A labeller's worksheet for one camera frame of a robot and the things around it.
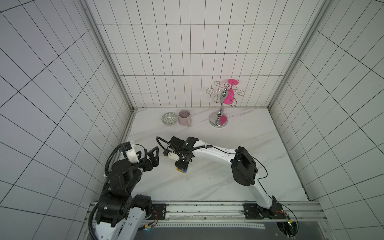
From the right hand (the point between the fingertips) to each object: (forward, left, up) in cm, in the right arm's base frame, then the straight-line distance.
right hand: (180, 159), depth 87 cm
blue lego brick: (-6, -3, -1) cm, 7 cm away
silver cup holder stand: (+36, -25, -3) cm, 44 cm away
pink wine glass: (+40, -31, +13) cm, 52 cm away
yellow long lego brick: (-5, +1, -2) cm, 6 cm away
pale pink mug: (+30, +1, +3) cm, 30 cm away
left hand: (-7, +11, +21) cm, 25 cm away
